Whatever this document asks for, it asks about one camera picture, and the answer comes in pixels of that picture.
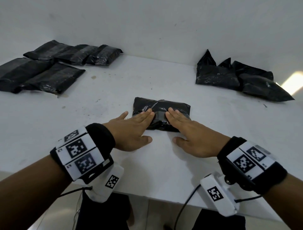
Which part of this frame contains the black wristband with markers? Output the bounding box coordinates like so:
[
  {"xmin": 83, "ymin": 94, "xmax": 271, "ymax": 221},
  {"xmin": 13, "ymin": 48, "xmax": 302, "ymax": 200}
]
[
  {"xmin": 50, "ymin": 123, "xmax": 116, "ymax": 185},
  {"xmin": 217, "ymin": 136, "xmax": 288, "ymax": 195}
]

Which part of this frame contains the black packet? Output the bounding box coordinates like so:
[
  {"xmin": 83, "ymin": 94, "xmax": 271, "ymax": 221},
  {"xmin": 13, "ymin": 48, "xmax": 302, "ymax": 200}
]
[
  {"xmin": 132, "ymin": 96, "xmax": 191, "ymax": 132},
  {"xmin": 86, "ymin": 44, "xmax": 123, "ymax": 66}
]

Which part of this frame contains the row of black plastic packets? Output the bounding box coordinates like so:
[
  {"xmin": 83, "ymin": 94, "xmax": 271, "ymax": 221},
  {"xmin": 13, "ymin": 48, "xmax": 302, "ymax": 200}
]
[{"xmin": 195, "ymin": 49, "xmax": 295, "ymax": 102}]

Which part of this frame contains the black left wristband with markers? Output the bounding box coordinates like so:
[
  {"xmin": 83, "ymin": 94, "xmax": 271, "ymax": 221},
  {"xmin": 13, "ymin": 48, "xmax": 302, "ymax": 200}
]
[{"xmin": 50, "ymin": 123, "xmax": 116, "ymax": 185}]

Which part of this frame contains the crinkled black plastic bag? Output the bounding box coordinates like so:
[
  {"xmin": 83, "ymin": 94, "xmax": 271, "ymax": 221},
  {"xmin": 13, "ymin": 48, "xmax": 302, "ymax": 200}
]
[{"xmin": 53, "ymin": 44, "xmax": 99, "ymax": 66}]

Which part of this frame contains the black left camera cable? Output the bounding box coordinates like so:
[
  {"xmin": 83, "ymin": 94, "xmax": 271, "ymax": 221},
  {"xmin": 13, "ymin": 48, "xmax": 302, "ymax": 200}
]
[{"xmin": 59, "ymin": 186, "xmax": 93, "ymax": 197}]

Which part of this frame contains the person's left hand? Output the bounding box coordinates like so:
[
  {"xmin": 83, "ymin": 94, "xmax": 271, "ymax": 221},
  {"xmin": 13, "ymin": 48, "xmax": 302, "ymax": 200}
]
[{"xmin": 102, "ymin": 109, "xmax": 156, "ymax": 152}]

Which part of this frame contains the person's left forearm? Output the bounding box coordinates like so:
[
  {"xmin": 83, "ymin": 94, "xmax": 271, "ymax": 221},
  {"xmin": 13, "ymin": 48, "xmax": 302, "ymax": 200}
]
[{"xmin": 0, "ymin": 155, "xmax": 73, "ymax": 230}]

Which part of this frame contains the black right wristband with markers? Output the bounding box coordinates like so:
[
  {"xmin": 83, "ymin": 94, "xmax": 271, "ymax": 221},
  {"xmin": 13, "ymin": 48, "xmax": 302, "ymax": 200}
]
[{"xmin": 217, "ymin": 136, "xmax": 288, "ymax": 195}]

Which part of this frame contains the black camera cable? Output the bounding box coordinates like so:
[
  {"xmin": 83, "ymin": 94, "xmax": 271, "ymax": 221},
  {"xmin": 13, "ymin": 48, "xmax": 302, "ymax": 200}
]
[
  {"xmin": 174, "ymin": 185, "xmax": 262, "ymax": 230},
  {"xmin": 59, "ymin": 186, "xmax": 93, "ymax": 197}
]

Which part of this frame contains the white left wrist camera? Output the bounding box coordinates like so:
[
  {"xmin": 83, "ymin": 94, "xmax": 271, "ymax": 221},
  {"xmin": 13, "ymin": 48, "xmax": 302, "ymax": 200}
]
[{"xmin": 85, "ymin": 163, "xmax": 125, "ymax": 204}]

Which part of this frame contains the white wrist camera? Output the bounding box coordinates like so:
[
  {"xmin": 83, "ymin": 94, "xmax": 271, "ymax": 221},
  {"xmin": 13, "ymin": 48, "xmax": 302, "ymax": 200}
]
[
  {"xmin": 85, "ymin": 163, "xmax": 125, "ymax": 204},
  {"xmin": 200, "ymin": 173, "xmax": 240, "ymax": 217}
]

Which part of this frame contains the person's right hand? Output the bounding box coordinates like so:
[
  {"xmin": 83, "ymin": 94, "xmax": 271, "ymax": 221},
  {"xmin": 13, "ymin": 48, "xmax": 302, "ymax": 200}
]
[{"xmin": 165, "ymin": 107, "xmax": 231, "ymax": 159}]

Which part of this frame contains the black right camera cable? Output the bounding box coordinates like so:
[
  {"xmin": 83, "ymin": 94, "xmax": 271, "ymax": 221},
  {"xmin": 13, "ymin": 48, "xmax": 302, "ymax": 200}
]
[{"xmin": 174, "ymin": 185, "xmax": 262, "ymax": 230}]

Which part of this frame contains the person's right forearm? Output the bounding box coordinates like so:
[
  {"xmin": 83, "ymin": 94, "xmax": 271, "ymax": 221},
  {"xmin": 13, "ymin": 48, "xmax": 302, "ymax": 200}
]
[{"xmin": 264, "ymin": 173, "xmax": 303, "ymax": 230}]

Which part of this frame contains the glossy black plastic bag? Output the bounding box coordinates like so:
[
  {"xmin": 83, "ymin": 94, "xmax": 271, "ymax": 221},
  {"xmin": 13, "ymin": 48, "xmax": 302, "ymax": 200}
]
[{"xmin": 20, "ymin": 62, "xmax": 86, "ymax": 94}]

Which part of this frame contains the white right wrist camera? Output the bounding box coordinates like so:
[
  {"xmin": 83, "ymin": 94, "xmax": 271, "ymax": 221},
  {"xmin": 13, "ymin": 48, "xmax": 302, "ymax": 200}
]
[{"xmin": 200, "ymin": 173, "xmax": 240, "ymax": 217}]

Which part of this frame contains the clear tape strip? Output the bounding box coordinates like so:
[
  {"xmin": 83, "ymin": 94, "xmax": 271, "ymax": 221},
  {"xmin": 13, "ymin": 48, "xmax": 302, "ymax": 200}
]
[{"xmin": 142, "ymin": 102, "xmax": 171, "ymax": 126}]

